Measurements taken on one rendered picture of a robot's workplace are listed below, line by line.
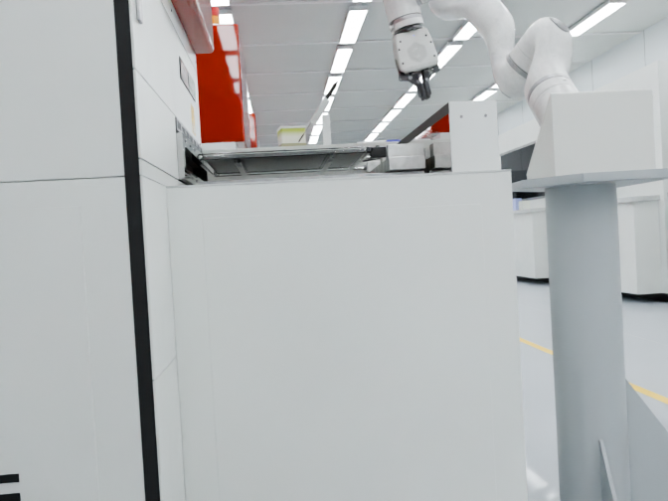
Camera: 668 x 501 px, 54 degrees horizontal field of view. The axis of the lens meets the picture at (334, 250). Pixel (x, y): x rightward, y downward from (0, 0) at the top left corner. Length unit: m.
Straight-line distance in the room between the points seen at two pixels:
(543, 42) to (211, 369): 1.19
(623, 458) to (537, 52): 1.02
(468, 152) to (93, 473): 0.85
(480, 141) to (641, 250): 4.81
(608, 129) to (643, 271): 4.51
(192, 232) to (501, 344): 0.60
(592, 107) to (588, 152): 0.10
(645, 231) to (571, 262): 4.49
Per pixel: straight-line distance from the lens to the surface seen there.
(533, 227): 8.03
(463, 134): 1.30
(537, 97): 1.77
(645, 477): 1.82
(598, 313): 1.62
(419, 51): 1.71
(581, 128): 1.58
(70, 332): 1.03
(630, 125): 1.64
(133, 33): 1.05
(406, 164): 1.45
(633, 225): 6.04
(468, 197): 1.23
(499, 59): 1.97
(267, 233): 1.18
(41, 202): 1.04
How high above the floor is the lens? 0.72
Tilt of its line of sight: 1 degrees down
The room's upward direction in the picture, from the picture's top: 3 degrees counter-clockwise
